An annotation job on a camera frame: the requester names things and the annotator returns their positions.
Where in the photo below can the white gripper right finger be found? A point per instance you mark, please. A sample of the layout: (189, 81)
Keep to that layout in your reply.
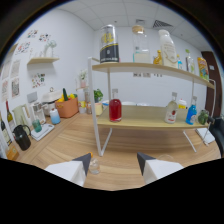
(160, 170)

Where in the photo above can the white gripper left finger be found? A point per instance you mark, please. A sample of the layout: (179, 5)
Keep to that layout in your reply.
(66, 170)

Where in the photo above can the small clear bottle orange cap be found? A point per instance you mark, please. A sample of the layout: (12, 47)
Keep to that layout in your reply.
(95, 166)

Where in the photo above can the blue liquid bottle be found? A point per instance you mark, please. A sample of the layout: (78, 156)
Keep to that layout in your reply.
(191, 115)

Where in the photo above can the green cup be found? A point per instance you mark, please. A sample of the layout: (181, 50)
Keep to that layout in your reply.
(37, 126)

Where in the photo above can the white kitchen scale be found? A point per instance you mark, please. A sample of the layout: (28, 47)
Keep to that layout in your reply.
(42, 131)

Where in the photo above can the two-tier wooden shelf rack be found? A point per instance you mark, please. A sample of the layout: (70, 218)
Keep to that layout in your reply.
(146, 118)

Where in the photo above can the white jar blue base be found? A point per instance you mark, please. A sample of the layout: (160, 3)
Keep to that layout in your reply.
(55, 117)

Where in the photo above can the black kettle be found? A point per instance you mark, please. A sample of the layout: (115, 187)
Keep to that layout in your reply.
(22, 138)

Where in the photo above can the orange box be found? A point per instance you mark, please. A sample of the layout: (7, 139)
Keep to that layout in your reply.
(12, 152)

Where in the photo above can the clear bottle red label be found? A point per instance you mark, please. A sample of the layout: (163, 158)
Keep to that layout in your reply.
(171, 113)

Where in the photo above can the orange basket with fruit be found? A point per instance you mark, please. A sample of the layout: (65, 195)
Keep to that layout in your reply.
(66, 106)

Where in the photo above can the glass jar of limes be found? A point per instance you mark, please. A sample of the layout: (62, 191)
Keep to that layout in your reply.
(203, 117)

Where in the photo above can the white tub yellow label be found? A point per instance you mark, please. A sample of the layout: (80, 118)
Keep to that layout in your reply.
(182, 104)

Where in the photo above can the pale green pitcher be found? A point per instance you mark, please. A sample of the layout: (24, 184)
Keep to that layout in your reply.
(20, 116)

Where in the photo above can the dark wine bottle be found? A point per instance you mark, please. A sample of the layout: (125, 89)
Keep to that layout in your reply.
(4, 133)
(10, 118)

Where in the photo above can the white cooking pot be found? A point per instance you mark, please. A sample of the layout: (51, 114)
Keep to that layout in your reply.
(50, 98)

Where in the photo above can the red liquid glass bottle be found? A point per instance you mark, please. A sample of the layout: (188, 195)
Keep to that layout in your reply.
(115, 110)

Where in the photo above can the green potted plant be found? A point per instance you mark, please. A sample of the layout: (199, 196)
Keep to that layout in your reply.
(98, 95)

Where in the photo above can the small flower vase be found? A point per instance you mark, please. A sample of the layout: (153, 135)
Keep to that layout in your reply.
(83, 78)

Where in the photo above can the flower sticker sheet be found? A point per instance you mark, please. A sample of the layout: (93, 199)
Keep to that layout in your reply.
(38, 80)

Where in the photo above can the brown door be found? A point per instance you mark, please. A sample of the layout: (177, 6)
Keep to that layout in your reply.
(213, 86)

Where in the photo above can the small blue bottle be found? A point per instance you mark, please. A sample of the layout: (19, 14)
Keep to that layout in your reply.
(179, 63)

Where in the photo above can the yellow green snack bag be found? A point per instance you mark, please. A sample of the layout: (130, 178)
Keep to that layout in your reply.
(203, 69)

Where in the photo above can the clear bottle green cap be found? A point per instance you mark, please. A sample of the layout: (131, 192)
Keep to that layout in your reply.
(190, 63)

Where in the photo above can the white figurine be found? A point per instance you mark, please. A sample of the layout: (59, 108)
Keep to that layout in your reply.
(50, 46)

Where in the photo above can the black yellow tin canister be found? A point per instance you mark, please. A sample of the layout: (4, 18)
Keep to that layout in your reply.
(109, 45)

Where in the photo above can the ceiling air vent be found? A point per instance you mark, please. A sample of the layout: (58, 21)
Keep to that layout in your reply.
(162, 24)

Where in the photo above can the multicolour wall poster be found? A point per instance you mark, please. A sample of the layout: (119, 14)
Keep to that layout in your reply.
(157, 75)

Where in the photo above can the red topped wall poster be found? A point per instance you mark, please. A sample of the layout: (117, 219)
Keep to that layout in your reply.
(146, 75)

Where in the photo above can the framed wall picture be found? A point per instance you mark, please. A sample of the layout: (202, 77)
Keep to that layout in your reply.
(15, 68)
(15, 88)

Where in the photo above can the blue topped wall poster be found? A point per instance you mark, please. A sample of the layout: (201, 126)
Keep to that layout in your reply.
(137, 75)

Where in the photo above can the wooden wall shelf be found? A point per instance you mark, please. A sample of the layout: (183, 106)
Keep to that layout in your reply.
(42, 60)

